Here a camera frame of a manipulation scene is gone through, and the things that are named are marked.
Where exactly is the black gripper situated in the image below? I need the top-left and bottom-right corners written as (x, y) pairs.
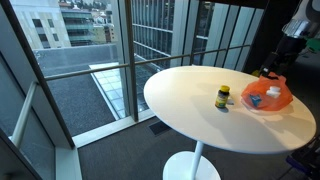
top-left (259, 34), bottom-right (307, 81)

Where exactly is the clear rectangular container blue label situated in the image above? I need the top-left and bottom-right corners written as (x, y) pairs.
top-left (248, 93), bottom-right (265, 109)

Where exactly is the orange plastic bag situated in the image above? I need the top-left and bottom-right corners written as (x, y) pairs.
top-left (240, 72), bottom-right (294, 112)

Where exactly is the green object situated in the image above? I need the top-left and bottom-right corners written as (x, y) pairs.
top-left (305, 37), bottom-right (320, 54)

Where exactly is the brown bottle yellow cap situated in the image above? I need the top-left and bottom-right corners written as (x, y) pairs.
top-left (214, 84), bottom-right (231, 109)

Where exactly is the dark equipment cart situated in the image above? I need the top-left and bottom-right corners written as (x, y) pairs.
top-left (285, 134), bottom-right (320, 180)

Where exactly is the dark floor vent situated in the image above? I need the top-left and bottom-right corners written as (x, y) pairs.
top-left (147, 120), bottom-right (171, 136)

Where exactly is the grey metal window railing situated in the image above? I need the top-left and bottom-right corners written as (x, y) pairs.
top-left (44, 43), bottom-right (252, 82)

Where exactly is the grey window mullion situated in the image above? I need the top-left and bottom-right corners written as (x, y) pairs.
top-left (117, 0), bottom-right (140, 123)

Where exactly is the white window sill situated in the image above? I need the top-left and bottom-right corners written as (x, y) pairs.
top-left (71, 109), bottom-right (157, 148)

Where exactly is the white slanted handrail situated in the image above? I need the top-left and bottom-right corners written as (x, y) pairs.
top-left (10, 80), bottom-right (38, 149)

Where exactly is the white table pedestal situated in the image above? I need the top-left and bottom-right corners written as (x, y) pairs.
top-left (162, 140), bottom-right (222, 180)

